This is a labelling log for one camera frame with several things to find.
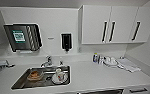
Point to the black soap dispenser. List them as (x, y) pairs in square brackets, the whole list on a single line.
[(66, 41)]

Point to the small chrome sink sprayer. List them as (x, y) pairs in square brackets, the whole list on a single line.
[(61, 62)]

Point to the small blue-label bottle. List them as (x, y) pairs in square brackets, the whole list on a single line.
[(96, 58)]

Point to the chrome faucet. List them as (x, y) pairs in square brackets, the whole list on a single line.
[(48, 61)]

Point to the white mug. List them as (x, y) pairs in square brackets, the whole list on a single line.
[(59, 74)]

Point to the white plate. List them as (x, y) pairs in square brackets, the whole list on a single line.
[(66, 80)]

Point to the orange bowl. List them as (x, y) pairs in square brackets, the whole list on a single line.
[(34, 75)]

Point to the steel paper towel dispenser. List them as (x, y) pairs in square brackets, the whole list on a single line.
[(22, 36)]

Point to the white folded towel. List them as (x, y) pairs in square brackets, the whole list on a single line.
[(129, 65)]

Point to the steel sink basin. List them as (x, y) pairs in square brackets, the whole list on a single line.
[(21, 83)]

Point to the white drawer stack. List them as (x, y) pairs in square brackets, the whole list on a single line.
[(139, 90)]

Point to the white wall power outlet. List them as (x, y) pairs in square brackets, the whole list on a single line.
[(79, 50)]

